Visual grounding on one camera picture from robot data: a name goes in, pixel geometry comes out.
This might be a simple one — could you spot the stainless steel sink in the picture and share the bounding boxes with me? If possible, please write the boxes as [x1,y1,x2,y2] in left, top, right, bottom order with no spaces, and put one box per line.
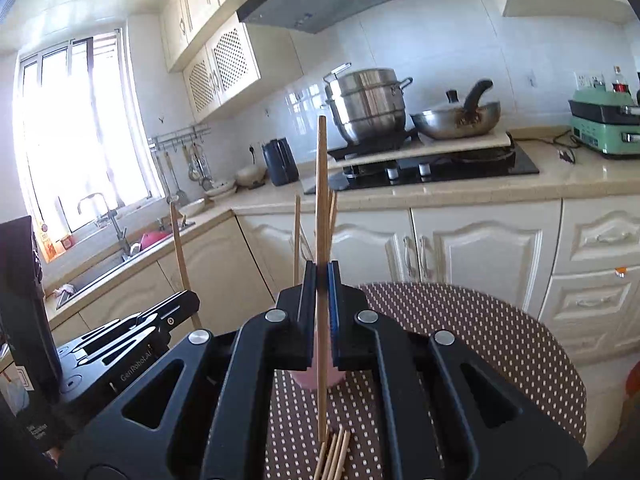
[55,247,151,311]

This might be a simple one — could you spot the black glass gas hob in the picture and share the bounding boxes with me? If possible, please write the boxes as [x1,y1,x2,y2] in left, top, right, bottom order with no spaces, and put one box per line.
[302,141,541,196]

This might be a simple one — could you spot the stack of white plates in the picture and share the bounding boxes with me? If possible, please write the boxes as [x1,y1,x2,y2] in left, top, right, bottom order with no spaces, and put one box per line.
[204,180,238,199]

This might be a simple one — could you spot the black tall box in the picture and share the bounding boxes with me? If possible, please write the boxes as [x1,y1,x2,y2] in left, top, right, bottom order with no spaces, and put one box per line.
[0,216,63,456]

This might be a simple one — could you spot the row of wooden chopsticks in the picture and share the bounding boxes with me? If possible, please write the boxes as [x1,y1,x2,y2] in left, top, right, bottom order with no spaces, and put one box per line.
[312,427,352,480]

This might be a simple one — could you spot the kitchen window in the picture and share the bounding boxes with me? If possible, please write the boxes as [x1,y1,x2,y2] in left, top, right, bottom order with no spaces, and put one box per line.
[12,30,166,261]

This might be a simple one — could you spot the cream lattice wall cabinets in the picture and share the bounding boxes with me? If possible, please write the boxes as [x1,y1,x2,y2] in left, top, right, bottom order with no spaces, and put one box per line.
[160,0,303,123]

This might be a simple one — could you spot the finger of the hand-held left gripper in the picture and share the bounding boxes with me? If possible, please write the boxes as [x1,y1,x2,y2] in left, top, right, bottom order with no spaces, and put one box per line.
[75,312,176,367]
[82,290,201,344]

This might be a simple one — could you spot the stainless steel wok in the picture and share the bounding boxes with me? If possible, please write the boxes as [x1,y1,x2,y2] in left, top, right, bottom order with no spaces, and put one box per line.
[410,79,502,141]

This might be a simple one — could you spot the cream stone board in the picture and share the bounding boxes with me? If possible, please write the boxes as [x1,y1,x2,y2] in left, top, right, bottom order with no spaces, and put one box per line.
[325,131,517,167]

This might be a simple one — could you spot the stainless steel steamer pot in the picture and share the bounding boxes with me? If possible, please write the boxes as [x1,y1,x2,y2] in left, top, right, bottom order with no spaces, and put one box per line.
[322,62,414,146]

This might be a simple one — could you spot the orange packet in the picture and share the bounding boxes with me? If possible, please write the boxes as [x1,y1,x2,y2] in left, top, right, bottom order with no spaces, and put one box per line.
[37,225,76,263]

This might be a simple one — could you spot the green multi cooker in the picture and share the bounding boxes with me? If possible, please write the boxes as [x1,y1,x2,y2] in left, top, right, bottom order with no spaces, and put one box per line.
[568,87,640,160]

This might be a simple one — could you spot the chrome kitchen faucet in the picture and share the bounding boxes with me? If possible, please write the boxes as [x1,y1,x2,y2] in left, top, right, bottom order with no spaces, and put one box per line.
[76,192,132,258]

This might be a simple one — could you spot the pink cylindrical chopstick holder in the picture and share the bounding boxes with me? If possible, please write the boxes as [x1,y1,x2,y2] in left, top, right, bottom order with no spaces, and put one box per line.
[290,366,346,392]

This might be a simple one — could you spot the black power cable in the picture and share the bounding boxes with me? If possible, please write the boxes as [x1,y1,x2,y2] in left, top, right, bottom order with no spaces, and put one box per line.
[510,132,582,164]

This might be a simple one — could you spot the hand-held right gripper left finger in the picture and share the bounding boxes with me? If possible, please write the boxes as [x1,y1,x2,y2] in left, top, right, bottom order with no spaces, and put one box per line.
[57,260,318,480]

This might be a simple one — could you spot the metal utensil rail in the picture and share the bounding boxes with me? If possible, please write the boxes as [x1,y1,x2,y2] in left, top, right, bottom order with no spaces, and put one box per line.
[147,124,212,153]

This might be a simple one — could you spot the black electric kettle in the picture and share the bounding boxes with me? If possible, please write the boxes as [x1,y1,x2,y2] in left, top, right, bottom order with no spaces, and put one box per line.
[262,137,300,187]

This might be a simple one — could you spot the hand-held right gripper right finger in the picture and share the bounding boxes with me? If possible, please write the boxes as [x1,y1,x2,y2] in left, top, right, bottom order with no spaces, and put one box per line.
[327,259,588,480]

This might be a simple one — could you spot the cream kitchen base cabinets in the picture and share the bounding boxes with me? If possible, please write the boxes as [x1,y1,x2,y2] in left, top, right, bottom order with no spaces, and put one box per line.
[45,195,640,366]

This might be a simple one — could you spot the hanging slotted spatula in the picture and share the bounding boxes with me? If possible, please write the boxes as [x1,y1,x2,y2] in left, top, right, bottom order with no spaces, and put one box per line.
[162,152,189,207]

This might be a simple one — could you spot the brown polka dot tablecloth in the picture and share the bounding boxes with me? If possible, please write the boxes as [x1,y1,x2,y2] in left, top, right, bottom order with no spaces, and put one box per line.
[262,281,587,480]

